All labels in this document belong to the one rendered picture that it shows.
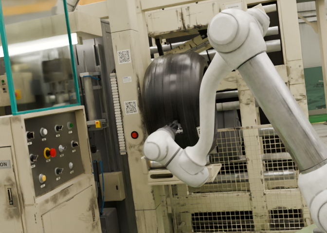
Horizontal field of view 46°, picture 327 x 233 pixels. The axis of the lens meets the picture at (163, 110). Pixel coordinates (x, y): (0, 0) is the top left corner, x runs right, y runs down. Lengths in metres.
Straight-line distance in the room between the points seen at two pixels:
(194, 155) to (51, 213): 0.68
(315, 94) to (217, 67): 10.92
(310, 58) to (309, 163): 11.19
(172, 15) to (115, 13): 0.37
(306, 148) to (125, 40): 1.34
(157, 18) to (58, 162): 1.08
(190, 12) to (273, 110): 1.33
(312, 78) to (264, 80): 11.08
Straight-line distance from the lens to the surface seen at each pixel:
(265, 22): 1.38
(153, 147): 1.50
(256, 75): 1.20
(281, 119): 1.19
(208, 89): 1.45
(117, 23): 2.26
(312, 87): 12.26
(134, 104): 2.21
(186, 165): 1.53
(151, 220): 2.33
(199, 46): 2.51
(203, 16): 2.40
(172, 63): 2.04
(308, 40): 12.38
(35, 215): 1.72
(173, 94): 1.93
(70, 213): 1.94
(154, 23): 2.46
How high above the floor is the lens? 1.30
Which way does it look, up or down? 3 degrees down
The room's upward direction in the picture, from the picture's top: 7 degrees counter-clockwise
